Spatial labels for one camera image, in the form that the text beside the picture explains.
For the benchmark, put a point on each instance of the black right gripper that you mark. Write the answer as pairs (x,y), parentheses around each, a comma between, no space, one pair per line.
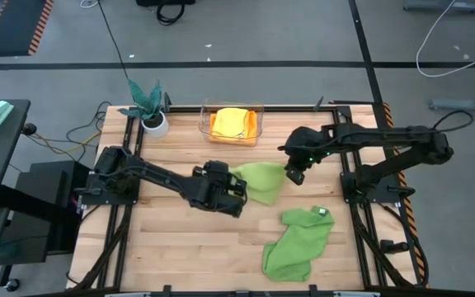
(301,154)

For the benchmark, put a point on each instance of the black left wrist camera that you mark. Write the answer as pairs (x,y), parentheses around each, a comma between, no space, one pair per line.
(235,209)

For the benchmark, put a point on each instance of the clear plastic bin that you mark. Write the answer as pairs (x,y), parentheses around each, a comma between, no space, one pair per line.
(203,123)

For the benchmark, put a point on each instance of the artificial plant in white pot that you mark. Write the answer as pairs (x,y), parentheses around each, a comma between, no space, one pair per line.
(151,111)

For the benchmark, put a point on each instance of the grey stand base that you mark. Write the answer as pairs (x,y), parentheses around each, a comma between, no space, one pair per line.
(435,7)

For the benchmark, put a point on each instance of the black caster wheel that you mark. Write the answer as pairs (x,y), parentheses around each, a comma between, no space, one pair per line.
(12,284)

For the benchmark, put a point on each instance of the lime green microfiber towel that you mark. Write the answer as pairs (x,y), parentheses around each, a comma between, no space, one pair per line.
(262,181)

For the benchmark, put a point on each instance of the orange microfiber towel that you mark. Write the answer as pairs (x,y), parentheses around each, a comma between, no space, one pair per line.
(254,132)

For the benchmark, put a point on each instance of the orange-black hazard strip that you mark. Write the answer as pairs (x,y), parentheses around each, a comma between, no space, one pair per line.
(407,206)

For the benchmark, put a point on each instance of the black equipment cabinet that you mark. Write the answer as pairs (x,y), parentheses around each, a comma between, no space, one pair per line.
(43,198)

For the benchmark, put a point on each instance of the black hazard-striped floor mat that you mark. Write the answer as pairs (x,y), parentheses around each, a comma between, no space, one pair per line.
(15,24)

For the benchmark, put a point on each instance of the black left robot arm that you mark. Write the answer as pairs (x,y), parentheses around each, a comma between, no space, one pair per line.
(159,177)

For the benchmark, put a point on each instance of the yellow microfiber towel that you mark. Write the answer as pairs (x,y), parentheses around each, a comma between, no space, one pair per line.
(231,121)

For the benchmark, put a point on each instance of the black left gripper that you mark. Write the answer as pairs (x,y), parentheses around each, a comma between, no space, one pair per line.
(221,194)

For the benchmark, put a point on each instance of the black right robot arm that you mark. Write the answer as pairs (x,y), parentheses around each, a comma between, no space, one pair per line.
(386,136)

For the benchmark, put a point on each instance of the dark green microfiber towel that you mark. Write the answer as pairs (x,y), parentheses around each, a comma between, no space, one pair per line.
(299,243)

